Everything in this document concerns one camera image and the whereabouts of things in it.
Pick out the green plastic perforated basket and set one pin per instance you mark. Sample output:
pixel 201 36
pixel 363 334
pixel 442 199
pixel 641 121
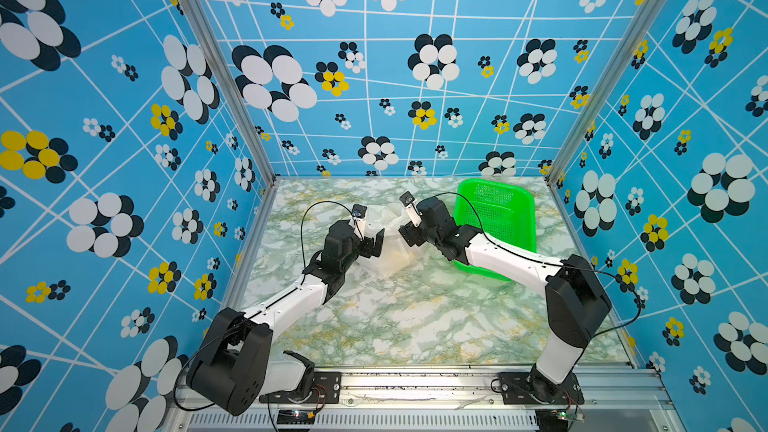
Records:
pixel 507 212

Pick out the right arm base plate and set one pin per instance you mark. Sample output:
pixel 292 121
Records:
pixel 520 388

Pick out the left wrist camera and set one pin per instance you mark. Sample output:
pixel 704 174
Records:
pixel 359 212

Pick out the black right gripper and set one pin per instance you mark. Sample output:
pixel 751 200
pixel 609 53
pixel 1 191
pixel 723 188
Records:
pixel 409 233

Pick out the right rear aluminium frame post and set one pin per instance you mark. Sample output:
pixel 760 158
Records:
pixel 636 32

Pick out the aluminium frame post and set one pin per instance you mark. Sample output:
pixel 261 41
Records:
pixel 214 56
pixel 636 32

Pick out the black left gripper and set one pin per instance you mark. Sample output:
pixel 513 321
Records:
pixel 366 246

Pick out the white plastic bag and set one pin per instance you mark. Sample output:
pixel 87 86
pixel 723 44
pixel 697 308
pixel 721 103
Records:
pixel 396 255

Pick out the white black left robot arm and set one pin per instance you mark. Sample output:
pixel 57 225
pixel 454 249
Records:
pixel 233 366

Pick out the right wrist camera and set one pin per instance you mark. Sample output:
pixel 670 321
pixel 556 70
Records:
pixel 409 203

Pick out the left rear aluminium frame post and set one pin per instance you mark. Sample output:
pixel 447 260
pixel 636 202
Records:
pixel 214 56

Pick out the front aluminium rail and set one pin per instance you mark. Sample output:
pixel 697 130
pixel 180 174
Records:
pixel 615 398

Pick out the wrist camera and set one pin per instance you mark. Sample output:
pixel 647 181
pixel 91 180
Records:
pixel 409 203
pixel 359 212

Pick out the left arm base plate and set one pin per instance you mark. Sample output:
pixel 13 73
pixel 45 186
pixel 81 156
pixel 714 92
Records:
pixel 322 388

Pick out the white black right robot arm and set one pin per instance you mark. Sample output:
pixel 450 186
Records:
pixel 576 302

